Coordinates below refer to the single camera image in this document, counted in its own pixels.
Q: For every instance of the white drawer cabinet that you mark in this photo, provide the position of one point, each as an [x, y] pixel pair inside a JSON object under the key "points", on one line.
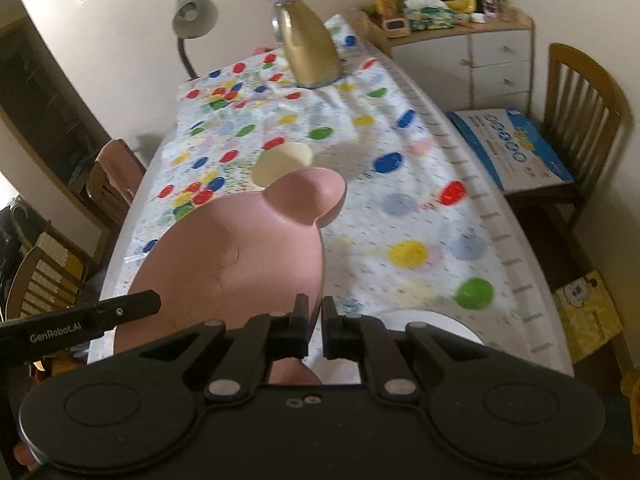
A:
{"points": [[472, 66]]}

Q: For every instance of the pink towel on chair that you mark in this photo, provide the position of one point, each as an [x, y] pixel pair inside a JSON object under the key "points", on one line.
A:
{"points": [[122, 168]]}

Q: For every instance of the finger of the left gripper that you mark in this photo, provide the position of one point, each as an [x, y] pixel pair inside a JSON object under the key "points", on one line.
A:
{"points": [[100, 317]]}

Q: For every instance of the pink pig-shaped plate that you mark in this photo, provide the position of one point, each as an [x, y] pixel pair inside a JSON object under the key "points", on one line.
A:
{"points": [[238, 256]]}

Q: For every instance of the wooden slatted chair left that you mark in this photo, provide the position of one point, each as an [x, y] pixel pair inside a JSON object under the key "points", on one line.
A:
{"points": [[50, 278]]}

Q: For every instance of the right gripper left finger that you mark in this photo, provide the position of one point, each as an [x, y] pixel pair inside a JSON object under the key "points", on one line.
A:
{"points": [[269, 349]]}

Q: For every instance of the orange juice bottle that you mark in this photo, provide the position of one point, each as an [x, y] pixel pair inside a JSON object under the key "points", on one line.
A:
{"points": [[386, 9]]}

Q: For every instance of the grey desk lamp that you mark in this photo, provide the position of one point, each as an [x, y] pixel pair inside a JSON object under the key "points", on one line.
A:
{"points": [[193, 19]]}

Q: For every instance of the green patterned tissue box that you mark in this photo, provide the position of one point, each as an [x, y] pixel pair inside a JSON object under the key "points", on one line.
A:
{"points": [[425, 15]]}

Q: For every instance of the person's left hand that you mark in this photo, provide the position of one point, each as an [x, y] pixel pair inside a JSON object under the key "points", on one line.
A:
{"points": [[24, 457]]}

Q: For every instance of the blue white flat box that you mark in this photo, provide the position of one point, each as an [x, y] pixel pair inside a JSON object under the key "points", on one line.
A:
{"points": [[512, 150]]}

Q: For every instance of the yellow cartoon tissue box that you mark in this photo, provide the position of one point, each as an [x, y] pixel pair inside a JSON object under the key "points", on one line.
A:
{"points": [[588, 315]]}

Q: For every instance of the gold thermos jug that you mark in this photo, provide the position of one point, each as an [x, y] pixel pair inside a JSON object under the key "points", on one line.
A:
{"points": [[306, 43]]}

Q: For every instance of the wooden chair right side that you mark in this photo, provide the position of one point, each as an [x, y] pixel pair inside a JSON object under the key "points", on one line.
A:
{"points": [[584, 111]]}

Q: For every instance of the cream bowl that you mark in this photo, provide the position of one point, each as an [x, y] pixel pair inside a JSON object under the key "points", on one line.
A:
{"points": [[276, 162]]}

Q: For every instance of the balloon pattern tablecloth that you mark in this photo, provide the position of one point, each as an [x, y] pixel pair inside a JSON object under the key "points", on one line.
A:
{"points": [[360, 190]]}

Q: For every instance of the wooden chair with towel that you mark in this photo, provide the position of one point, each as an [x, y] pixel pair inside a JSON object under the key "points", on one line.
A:
{"points": [[105, 197]]}

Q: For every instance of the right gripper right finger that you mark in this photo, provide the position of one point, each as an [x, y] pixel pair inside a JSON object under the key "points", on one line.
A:
{"points": [[367, 342]]}

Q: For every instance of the small digital timer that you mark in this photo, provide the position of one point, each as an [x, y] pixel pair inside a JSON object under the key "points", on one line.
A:
{"points": [[397, 27]]}

